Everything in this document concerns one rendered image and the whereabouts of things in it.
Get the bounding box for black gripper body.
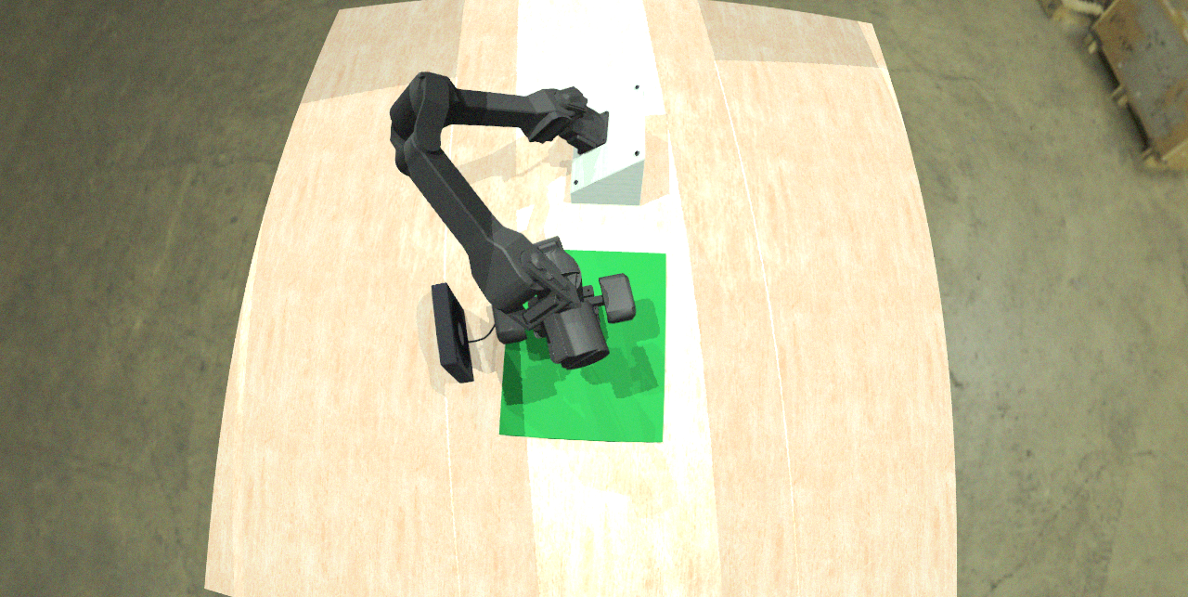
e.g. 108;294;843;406
492;273;637;344

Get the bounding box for green circuit board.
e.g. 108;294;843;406
499;250;666;443

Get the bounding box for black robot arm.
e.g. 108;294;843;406
388;71;609;370

